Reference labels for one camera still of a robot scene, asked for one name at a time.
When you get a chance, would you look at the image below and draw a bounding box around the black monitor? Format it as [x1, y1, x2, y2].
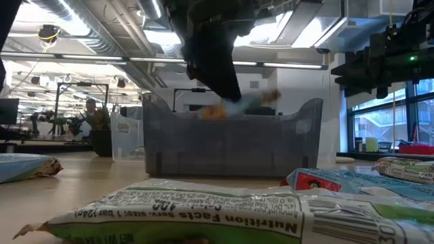
[0, 98, 20, 125]

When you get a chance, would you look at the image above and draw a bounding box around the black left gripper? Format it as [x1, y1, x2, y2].
[165, 0, 262, 102]

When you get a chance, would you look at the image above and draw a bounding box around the black aluminium rig frame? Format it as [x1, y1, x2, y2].
[0, 0, 22, 92]

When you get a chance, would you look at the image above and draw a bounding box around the white and blue granola bar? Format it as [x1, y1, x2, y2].
[199, 88, 283, 120]

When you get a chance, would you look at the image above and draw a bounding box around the dark grey plastic bin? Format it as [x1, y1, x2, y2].
[141, 91, 324, 179]

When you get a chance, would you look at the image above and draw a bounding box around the white and green granola bar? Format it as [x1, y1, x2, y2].
[12, 178, 434, 244]

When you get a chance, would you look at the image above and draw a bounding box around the clear plastic bin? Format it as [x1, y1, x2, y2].
[110, 111, 146, 162]

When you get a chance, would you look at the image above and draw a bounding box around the long ceiling light bar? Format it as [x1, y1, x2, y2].
[0, 52, 328, 70]

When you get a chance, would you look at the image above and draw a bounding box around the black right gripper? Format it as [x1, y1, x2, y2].
[330, 25, 420, 99]

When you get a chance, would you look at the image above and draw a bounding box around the red box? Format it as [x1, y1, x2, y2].
[399, 144, 434, 156]

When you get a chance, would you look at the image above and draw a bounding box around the person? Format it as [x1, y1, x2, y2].
[83, 98, 102, 136]

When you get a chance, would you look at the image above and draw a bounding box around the yellow-green container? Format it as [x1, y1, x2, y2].
[365, 137, 379, 153]

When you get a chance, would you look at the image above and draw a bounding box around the black ceiling cable reel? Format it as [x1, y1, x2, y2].
[37, 24, 62, 44]

